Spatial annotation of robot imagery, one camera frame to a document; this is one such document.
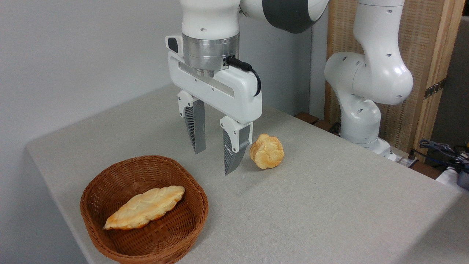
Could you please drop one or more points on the black plug connector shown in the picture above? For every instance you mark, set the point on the black plug connector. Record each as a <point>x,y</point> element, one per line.
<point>412,154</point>

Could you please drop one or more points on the wooden slatted screen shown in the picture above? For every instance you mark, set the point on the wooden slatted screen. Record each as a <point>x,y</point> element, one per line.
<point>417,36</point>

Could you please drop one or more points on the dark metal screen hinge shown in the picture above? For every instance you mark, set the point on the dark metal screen hinge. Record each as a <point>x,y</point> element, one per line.
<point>434,89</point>

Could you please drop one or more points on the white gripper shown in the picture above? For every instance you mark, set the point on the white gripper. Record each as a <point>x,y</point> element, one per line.
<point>234,93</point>

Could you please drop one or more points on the long braided bread loaf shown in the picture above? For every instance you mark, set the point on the long braided bread loaf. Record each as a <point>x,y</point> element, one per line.
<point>146,207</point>

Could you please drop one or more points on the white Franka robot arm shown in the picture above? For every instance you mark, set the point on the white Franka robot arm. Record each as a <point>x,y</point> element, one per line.
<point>381,73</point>

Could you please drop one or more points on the round bread roll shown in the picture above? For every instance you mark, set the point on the round bread roll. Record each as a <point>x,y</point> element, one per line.
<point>267,152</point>

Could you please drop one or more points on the brown wicker basket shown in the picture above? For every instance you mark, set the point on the brown wicker basket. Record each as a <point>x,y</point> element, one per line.
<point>165,236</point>

